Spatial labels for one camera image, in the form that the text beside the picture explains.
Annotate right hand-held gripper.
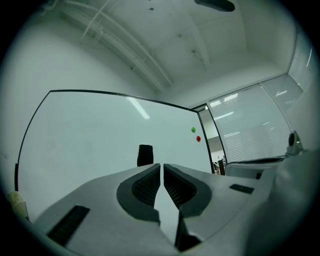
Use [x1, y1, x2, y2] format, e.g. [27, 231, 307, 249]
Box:
[224, 130, 306, 179]

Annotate large whiteboard with black frame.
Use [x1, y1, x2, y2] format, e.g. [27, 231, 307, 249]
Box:
[14, 89, 216, 247]

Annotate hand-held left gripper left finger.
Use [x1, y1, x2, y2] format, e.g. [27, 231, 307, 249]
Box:
[31, 163, 181, 256]

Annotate black whiteboard eraser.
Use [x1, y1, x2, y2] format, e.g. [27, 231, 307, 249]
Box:
[136, 143, 154, 168]

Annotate white window blinds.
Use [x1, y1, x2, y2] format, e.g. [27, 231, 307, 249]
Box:
[208, 74, 305, 164]

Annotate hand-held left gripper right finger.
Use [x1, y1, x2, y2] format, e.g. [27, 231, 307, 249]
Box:
[163, 163, 271, 253]

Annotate white ceiling pipe rail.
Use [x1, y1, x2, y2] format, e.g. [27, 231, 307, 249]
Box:
[59, 0, 174, 87]

